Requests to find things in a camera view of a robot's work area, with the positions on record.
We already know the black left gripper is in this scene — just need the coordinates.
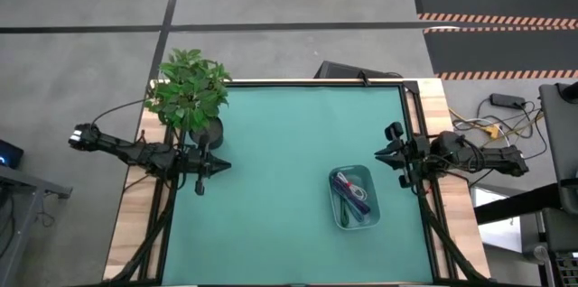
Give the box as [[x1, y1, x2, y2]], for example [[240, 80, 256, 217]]
[[180, 133, 233, 197]]

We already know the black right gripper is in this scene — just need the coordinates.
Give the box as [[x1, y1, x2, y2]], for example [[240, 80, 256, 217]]
[[373, 121, 433, 190]]

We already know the white cable with pink tie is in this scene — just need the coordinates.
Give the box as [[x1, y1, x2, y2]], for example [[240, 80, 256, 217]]
[[336, 171, 369, 202]]

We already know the purple braided USB-C cable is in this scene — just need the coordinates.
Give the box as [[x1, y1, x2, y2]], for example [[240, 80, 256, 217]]
[[332, 175, 372, 216]]

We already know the blue braided USB-C cable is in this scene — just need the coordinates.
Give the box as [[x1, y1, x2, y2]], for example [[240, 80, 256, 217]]
[[336, 187, 366, 224]]

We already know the green braided USB-C cable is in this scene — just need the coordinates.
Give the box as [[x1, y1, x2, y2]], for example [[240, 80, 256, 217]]
[[339, 196, 362, 227]]

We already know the black plant pot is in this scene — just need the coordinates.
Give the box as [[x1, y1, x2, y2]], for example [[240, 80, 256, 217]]
[[188, 116, 225, 151]]

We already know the teal plastic bin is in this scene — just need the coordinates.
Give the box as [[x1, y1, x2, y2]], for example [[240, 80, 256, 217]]
[[328, 164, 381, 231]]

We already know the green leafy artificial plant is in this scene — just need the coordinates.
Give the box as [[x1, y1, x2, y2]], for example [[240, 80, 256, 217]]
[[144, 47, 232, 134]]

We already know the black monitor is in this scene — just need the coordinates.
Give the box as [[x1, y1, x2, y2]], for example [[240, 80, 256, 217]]
[[314, 60, 404, 81]]

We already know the black power adapter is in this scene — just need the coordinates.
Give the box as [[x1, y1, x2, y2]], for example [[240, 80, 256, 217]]
[[489, 93, 527, 110]]

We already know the white panel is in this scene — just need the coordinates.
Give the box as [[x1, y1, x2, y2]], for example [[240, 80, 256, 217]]
[[469, 186, 524, 254]]

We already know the black diagonal beam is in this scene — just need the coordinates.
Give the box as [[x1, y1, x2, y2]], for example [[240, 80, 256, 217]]
[[473, 181, 564, 226]]

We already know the grey chair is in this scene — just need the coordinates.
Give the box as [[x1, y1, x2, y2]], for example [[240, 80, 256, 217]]
[[538, 79, 578, 216]]

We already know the grey side table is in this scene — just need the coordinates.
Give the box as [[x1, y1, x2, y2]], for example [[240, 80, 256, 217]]
[[0, 164, 73, 287]]

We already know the black device with blue light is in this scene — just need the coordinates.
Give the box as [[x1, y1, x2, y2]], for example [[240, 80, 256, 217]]
[[0, 138, 24, 170]]

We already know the black aluminium table frame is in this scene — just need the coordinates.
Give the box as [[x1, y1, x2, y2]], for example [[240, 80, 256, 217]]
[[112, 79, 491, 287]]

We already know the beige floor cable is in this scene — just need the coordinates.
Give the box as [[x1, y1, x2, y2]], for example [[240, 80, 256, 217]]
[[448, 107, 511, 134]]

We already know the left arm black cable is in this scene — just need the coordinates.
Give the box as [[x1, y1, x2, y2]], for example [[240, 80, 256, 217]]
[[89, 98, 149, 129]]

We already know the black floor power cable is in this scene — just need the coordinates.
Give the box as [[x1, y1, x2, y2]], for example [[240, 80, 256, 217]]
[[476, 97, 550, 165]]

